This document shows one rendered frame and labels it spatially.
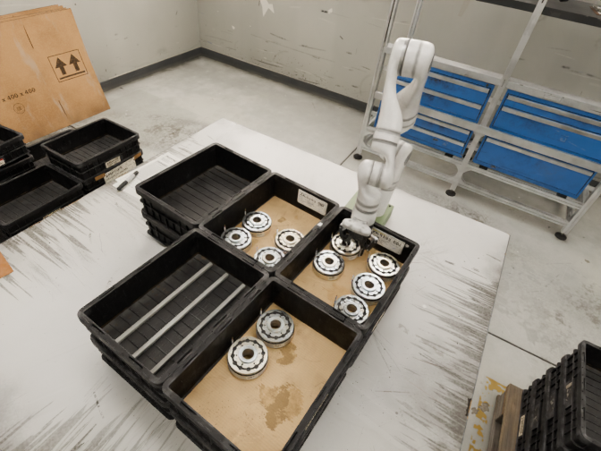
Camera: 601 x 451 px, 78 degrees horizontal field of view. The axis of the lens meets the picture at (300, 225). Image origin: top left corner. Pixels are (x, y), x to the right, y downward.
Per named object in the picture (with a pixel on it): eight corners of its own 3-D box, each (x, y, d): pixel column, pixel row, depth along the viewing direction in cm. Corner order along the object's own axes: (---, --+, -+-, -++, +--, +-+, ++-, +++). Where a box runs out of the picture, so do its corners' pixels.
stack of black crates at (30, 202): (66, 209, 225) (46, 162, 202) (101, 230, 216) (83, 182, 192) (-3, 249, 199) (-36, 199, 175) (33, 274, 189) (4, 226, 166)
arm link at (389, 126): (366, 135, 100) (397, 142, 98) (394, 30, 95) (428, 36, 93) (369, 138, 109) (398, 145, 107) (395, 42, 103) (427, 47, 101)
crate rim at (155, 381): (196, 232, 117) (195, 225, 116) (271, 279, 107) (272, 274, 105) (76, 319, 92) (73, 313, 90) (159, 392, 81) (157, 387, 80)
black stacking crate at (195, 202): (216, 165, 160) (215, 142, 152) (271, 195, 149) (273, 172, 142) (139, 212, 135) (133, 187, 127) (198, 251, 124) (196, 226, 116)
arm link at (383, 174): (391, 191, 102) (406, 141, 99) (359, 183, 103) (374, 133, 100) (390, 190, 108) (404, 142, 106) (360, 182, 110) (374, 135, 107)
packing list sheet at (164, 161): (165, 151, 183) (165, 150, 183) (201, 168, 176) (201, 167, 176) (108, 183, 161) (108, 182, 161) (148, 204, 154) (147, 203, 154)
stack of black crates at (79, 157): (121, 178, 252) (104, 116, 221) (154, 195, 242) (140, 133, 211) (66, 208, 225) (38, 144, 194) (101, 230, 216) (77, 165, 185)
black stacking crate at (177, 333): (198, 252, 124) (195, 228, 116) (269, 299, 113) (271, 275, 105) (88, 338, 99) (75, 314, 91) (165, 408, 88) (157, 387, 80)
